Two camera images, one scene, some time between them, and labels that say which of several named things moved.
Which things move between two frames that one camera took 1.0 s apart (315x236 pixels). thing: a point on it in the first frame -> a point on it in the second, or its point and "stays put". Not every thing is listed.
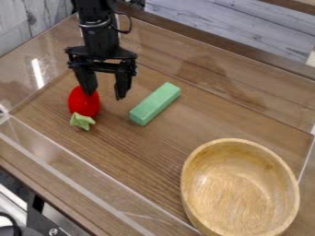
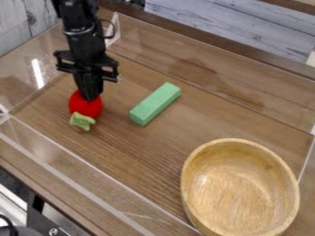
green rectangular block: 153,104 stays put
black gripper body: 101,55 -> 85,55
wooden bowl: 239,189 stays put
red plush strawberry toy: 84,106 stays put
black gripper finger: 124,78 -> 95,86
